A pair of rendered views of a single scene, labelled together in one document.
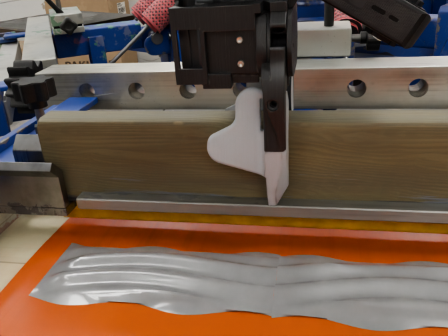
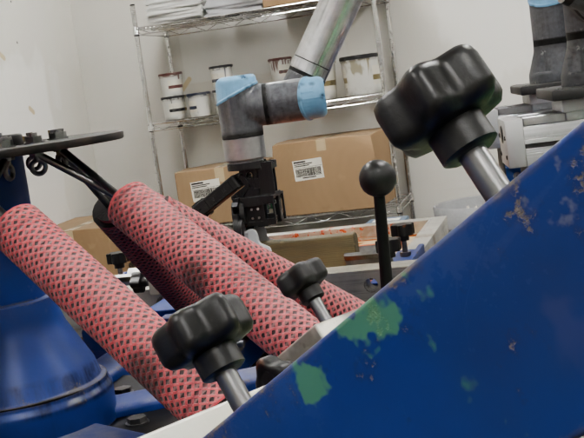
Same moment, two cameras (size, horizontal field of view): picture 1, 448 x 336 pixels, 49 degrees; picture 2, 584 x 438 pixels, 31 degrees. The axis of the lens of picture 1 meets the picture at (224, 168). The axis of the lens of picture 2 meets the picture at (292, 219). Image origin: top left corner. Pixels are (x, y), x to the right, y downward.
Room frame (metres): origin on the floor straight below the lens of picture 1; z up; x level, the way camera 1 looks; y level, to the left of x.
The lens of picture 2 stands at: (2.27, 0.13, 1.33)
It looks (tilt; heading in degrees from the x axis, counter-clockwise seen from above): 7 degrees down; 183
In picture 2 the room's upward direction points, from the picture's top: 8 degrees counter-clockwise
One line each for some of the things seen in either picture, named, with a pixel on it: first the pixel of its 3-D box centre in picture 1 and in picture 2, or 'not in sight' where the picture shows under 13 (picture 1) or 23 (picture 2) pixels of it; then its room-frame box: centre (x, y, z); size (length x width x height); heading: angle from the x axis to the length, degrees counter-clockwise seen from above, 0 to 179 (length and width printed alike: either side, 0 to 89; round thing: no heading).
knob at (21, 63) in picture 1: (39, 87); not in sight; (0.67, 0.25, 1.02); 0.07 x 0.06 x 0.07; 168
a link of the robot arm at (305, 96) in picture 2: not in sight; (295, 100); (0.35, 0.07, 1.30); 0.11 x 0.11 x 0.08; 0
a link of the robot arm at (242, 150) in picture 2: not in sight; (245, 149); (0.36, -0.03, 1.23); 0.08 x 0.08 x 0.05
